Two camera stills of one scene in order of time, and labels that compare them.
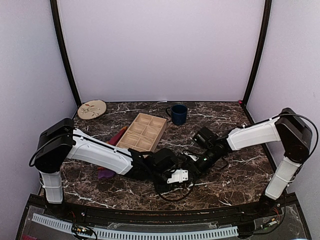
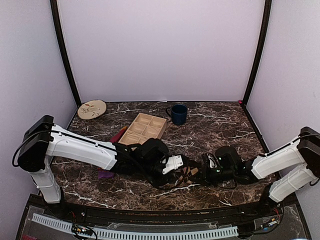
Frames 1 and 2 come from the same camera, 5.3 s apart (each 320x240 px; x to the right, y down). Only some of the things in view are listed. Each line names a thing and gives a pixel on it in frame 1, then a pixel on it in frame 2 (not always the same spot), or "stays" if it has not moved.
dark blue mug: (179, 113) stays
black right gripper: (191, 163) -> (204, 173)
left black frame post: (64, 52) stays
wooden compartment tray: (143, 132) stays
